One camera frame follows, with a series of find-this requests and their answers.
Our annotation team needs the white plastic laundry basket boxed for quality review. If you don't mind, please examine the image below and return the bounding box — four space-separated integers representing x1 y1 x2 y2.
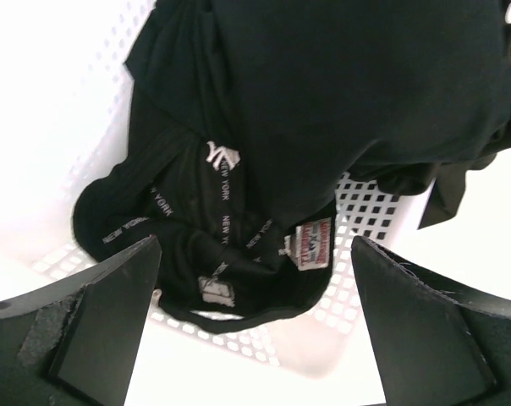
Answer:
0 1 511 405

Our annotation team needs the black clothes pile in basket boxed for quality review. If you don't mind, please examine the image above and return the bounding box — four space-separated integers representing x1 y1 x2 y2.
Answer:
72 1 511 333

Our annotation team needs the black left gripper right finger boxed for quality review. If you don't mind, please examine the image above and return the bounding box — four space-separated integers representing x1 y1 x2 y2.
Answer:
351 236 511 406

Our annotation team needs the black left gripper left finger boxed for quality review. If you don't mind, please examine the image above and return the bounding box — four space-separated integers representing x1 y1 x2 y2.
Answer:
0 236 162 405

